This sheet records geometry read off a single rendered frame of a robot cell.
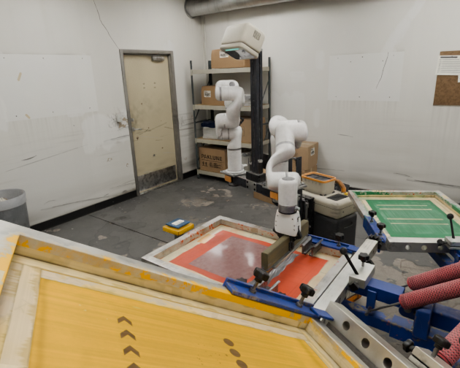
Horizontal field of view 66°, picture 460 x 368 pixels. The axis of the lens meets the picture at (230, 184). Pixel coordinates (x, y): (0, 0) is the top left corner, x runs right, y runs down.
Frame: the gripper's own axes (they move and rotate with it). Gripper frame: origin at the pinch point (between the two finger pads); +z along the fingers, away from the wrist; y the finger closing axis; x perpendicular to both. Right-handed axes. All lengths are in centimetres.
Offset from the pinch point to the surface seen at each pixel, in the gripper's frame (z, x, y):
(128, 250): 111, -82, 232
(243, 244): 14.1, -12.1, 30.8
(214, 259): 14.0, 7.9, 33.5
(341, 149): 47, -379, 113
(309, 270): 14.0, -7.6, -7.2
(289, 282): 13.9, 5.1, -4.0
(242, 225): 11.6, -25.0, 40.6
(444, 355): -2, 34, -61
